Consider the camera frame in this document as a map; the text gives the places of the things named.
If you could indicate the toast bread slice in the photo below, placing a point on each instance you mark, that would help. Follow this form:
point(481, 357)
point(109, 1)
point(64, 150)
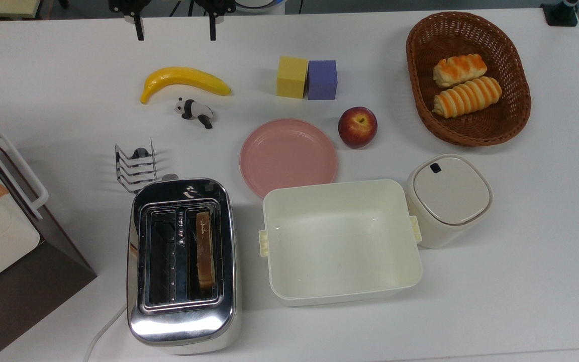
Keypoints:
point(204, 251)

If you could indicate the brown wicker basket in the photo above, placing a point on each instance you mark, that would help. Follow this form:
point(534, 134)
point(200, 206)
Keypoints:
point(500, 128)

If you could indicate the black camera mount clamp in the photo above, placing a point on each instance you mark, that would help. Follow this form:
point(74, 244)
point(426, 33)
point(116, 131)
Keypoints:
point(561, 14)

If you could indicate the small panda figurine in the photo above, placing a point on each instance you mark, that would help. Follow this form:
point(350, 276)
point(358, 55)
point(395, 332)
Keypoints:
point(194, 110)

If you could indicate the red apple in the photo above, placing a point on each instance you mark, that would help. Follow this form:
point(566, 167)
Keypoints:
point(357, 126)

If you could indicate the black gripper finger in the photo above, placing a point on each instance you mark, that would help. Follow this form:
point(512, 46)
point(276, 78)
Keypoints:
point(212, 27)
point(139, 27)

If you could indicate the short striped bread roll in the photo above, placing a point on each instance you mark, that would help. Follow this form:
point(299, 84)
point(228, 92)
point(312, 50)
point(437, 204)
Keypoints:
point(460, 69)

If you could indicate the small white lidded bin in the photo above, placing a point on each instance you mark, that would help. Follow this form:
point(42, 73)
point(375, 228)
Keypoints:
point(448, 196)

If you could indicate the purple foam cube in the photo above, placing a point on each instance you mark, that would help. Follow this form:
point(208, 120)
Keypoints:
point(322, 79)

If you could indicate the chrome cream two-slot toaster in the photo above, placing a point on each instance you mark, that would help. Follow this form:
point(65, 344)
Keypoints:
point(181, 301)

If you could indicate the yellow toy banana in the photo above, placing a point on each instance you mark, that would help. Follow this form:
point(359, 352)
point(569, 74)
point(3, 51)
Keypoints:
point(184, 78)

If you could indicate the cream rectangular plastic container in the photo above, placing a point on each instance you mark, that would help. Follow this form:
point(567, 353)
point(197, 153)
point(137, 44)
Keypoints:
point(340, 241)

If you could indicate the long striped bread roll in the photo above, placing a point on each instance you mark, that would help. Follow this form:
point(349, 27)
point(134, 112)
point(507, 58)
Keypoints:
point(468, 96)

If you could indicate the yellow foam cube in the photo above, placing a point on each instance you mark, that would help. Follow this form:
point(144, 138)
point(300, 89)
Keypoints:
point(292, 76)

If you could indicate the pink plastic plate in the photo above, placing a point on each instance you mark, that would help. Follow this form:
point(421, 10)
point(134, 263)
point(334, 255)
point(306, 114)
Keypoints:
point(287, 156)

